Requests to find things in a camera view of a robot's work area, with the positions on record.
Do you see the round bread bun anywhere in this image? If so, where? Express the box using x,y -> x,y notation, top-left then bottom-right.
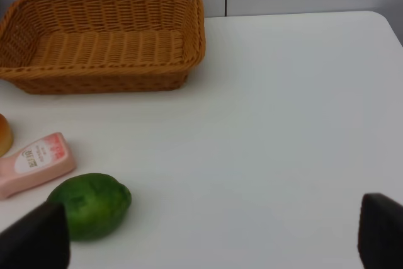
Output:
0,114 -> 13,157

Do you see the green lime fruit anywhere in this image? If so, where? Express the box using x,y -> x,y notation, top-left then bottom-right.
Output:
47,173 -> 132,242

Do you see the pink lotion bottle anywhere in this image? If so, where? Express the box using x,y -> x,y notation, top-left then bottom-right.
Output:
1,132 -> 77,200

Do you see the light brown wicker basket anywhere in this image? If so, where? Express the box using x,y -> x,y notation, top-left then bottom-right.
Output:
1,0 -> 206,94

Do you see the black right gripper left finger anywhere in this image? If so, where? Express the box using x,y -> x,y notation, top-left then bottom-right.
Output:
1,202 -> 71,269

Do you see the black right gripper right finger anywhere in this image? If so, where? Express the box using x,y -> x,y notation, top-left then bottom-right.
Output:
358,193 -> 402,269

